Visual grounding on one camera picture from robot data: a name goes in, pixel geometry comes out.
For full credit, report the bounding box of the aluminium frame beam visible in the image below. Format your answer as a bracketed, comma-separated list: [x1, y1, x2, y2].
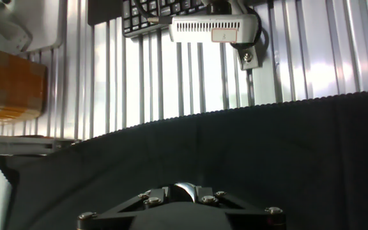
[0, 135, 73, 157]

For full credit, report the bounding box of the metal camera bracket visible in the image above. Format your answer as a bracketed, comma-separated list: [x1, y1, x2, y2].
[236, 47, 265, 72]

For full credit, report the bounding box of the black keyboard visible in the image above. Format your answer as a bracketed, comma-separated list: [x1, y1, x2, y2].
[121, 0, 211, 39]

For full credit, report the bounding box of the taped cardboard box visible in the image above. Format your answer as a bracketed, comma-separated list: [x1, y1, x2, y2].
[0, 42, 49, 123]

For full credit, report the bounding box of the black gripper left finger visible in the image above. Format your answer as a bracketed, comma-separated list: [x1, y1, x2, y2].
[77, 187, 171, 230]

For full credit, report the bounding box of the white flat device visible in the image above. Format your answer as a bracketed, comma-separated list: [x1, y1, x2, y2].
[0, 0, 67, 54]

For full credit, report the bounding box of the black cloth with blue print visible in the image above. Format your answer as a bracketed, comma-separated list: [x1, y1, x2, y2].
[0, 88, 368, 230]

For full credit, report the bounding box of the black flat pad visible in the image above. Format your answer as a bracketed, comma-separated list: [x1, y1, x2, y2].
[87, 0, 124, 27]

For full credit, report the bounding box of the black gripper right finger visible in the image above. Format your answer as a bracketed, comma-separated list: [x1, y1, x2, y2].
[195, 187, 287, 230]

